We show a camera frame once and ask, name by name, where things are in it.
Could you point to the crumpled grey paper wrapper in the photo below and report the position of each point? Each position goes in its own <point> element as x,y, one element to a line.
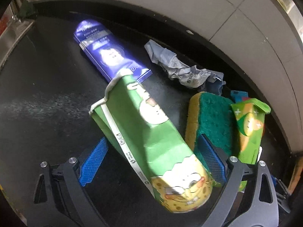
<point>189,76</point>

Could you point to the blue red snack packet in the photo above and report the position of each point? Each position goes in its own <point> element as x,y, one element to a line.
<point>239,96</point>

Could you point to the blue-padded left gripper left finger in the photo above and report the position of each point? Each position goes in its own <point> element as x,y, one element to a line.
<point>92,163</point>

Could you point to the stainless steel kitchen sink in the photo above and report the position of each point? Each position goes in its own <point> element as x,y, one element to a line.
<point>13,30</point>

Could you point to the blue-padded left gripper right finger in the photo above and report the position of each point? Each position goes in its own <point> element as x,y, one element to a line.
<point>216,165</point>

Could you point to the green SpongeBob paper cup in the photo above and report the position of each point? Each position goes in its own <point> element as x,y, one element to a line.
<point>142,133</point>

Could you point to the blue purple snack box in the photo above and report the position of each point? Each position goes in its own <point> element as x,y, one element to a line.
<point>106,52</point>

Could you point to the green juice carton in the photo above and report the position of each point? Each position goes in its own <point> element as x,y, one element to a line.
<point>250,119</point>

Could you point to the green yellow scrub sponge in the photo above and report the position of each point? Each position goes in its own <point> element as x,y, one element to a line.
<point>211,115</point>

